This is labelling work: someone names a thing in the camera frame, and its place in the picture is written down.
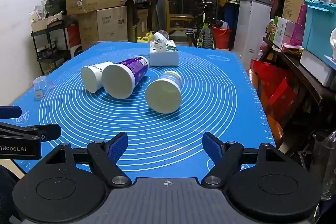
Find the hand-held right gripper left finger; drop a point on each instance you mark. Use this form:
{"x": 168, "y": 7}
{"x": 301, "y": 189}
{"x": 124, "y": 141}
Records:
{"x": 118, "y": 146}

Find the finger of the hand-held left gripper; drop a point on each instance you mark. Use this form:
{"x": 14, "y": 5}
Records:
{"x": 10, "y": 112}
{"x": 50, "y": 132}

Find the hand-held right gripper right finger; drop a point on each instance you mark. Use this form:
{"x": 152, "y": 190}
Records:
{"x": 211, "y": 146}

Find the purple label cup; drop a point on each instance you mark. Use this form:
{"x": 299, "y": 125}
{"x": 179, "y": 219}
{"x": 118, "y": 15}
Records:
{"x": 116, "y": 81}

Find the small white cup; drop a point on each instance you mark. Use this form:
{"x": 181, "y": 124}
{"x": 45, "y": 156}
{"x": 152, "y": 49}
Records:
{"x": 90, "y": 78}

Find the blue yellow label cup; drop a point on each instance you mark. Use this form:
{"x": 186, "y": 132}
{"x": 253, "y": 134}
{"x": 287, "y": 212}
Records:
{"x": 162, "y": 95}

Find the small clear measuring cup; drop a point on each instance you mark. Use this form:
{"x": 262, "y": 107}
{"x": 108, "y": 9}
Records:
{"x": 39, "y": 88}

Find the blue silicone baking mat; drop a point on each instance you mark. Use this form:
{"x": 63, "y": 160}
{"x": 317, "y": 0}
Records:
{"x": 157, "y": 134}

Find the black shelf rack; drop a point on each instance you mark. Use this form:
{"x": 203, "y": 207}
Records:
{"x": 52, "y": 40}

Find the red bag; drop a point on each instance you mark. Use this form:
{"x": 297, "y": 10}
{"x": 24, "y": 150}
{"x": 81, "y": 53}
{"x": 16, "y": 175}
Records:
{"x": 273, "y": 82}

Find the small cardboard box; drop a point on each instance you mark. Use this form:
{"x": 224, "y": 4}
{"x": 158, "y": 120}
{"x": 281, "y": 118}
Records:
{"x": 46, "y": 22}

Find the white tissue pack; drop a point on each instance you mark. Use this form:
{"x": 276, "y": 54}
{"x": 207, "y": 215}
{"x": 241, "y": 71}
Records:
{"x": 164, "y": 57}

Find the bicycle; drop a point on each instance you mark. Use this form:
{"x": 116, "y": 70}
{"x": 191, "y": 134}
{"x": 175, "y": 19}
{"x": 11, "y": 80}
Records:
{"x": 208, "y": 37}

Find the red bucket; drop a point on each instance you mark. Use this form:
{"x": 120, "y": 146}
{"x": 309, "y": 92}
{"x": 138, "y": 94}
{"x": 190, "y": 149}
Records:
{"x": 221, "y": 37}

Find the yellow plastic jug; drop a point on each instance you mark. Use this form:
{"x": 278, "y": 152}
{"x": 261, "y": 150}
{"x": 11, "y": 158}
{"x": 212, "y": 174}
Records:
{"x": 147, "y": 37}

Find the large closed cardboard box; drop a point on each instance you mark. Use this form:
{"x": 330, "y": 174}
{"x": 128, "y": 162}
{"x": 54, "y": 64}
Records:
{"x": 105, "y": 26}

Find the white chest freezer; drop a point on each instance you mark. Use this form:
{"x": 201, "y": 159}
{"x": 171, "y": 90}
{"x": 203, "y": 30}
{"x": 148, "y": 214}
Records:
{"x": 249, "y": 29}

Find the grey white box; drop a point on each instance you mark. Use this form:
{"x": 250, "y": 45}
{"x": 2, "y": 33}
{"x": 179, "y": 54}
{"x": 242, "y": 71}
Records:
{"x": 315, "y": 69}

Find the wooden chair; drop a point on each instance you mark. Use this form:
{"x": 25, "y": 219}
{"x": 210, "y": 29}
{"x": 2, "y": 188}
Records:
{"x": 178, "y": 18}

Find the green white carton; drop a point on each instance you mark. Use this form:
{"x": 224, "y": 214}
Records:
{"x": 281, "y": 32}

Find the pink box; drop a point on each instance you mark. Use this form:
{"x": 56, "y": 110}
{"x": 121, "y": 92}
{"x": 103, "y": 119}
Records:
{"x": 299, "y": 24}

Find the light blue storage box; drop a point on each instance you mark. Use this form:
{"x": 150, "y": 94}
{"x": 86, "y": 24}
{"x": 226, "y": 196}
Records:
{"x": 319, "y": 29}

